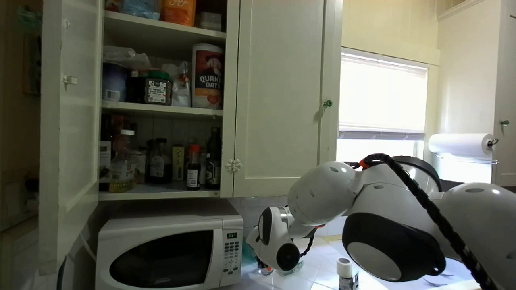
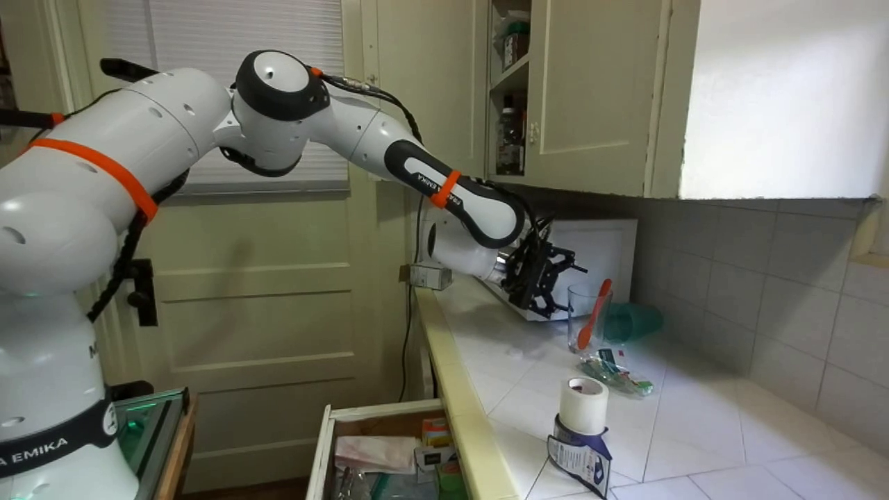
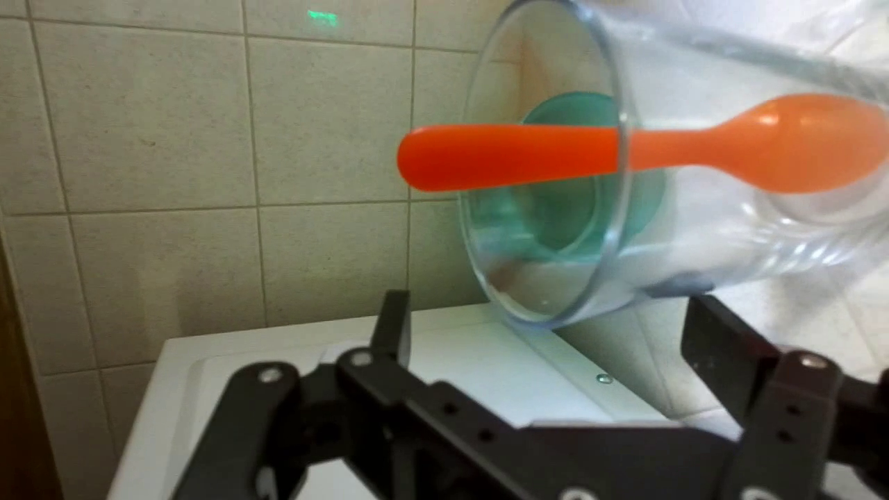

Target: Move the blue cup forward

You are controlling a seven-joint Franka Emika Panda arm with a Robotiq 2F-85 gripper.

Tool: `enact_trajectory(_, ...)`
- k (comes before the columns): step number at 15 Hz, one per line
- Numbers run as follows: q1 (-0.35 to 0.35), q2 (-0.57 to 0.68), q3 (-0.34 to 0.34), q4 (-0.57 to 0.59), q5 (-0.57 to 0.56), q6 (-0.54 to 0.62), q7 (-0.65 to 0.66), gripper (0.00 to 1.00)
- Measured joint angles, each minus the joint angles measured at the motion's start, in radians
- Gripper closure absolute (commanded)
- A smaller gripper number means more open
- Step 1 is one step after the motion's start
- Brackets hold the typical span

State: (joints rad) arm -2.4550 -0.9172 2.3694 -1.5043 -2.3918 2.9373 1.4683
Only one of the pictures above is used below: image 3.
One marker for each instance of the clear plastic cup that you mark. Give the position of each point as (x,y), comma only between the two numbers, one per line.
(701,236)

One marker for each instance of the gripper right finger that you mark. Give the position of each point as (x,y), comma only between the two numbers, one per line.
(788,417)

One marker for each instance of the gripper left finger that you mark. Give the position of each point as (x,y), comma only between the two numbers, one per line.
(389,410)

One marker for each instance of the orange plastic spoon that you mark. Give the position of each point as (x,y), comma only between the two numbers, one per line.
(528,156)

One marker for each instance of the blue cup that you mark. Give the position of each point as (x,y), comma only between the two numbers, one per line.
(562,215)

